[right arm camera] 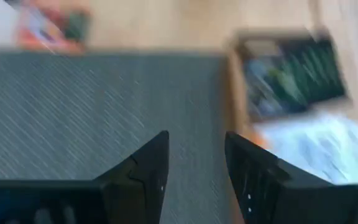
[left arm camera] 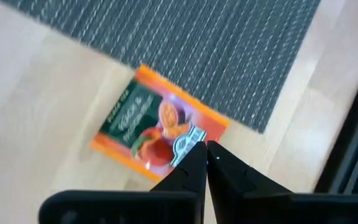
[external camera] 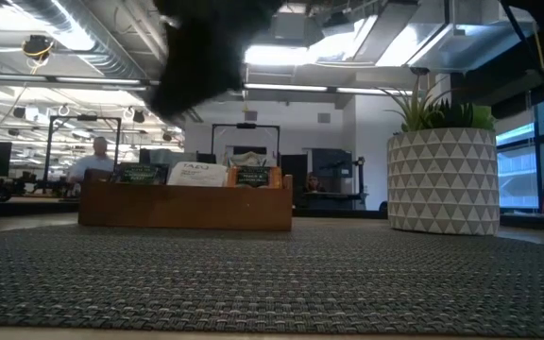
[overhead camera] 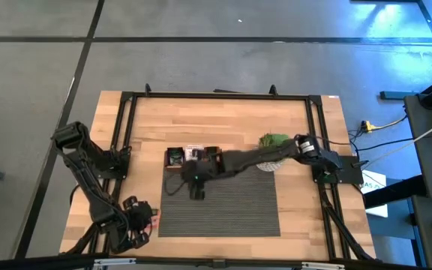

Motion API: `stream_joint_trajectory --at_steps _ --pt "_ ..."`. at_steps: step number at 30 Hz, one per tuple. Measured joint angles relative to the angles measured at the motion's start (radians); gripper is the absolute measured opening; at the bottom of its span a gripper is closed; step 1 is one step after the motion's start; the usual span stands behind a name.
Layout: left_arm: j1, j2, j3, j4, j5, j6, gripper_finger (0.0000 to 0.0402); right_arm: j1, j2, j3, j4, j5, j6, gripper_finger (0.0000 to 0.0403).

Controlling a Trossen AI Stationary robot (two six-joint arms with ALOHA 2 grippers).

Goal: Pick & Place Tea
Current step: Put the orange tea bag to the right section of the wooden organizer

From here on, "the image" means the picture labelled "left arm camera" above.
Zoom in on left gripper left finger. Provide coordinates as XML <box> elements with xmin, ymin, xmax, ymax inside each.
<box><xmin>149</xmin><ymin>141</ymin><xmax>208</xmax><ymax>193</ymax></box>

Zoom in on tea bag packets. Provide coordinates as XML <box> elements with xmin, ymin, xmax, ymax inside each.
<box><xmin>90</xmin><ymin>63</ymin><xmax>231</xmax><ymax>184</ymax></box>

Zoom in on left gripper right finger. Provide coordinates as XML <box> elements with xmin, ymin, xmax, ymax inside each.
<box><xmin>207</xmin><ymin>140</ymin><xmax>293</xmax><ymax>224</ymax></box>

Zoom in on grey woven placemat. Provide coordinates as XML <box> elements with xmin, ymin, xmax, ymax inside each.
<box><xmin>0</xmin><ymin>0</ymin><xmax>322</xmax><ymax>134</ymax></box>

